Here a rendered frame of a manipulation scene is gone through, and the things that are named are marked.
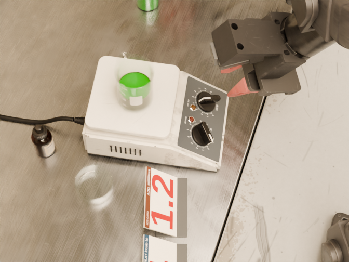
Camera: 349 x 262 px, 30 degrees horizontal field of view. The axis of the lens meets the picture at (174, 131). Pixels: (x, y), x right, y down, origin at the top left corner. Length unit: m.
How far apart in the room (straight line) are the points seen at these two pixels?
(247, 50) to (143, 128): 0.22
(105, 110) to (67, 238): 0.19
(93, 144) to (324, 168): 0.34
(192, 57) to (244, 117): 0.13
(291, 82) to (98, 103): 0.27
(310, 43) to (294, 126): 0.27
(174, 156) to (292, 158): 0.18
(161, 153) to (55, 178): 0.16
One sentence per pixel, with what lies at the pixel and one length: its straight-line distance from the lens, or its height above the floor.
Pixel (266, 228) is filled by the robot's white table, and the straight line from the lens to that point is 0.95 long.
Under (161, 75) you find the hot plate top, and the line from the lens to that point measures 0.94.
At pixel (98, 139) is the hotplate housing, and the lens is 0.92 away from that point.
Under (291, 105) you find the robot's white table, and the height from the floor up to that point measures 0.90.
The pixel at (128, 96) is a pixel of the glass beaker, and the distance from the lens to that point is 0.87.
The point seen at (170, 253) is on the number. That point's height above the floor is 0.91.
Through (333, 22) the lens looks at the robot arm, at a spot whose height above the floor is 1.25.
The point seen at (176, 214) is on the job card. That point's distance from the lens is 0.93.
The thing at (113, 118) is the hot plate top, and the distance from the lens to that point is 0.90.
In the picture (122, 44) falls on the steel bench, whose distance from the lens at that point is 1.08.
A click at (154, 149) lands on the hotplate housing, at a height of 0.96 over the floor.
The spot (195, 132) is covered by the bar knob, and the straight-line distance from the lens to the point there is 0.93.
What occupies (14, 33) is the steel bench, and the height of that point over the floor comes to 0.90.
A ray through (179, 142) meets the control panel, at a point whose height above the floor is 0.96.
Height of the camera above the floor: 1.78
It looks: 62 degrees down
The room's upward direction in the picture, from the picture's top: 4 degrees clockwise
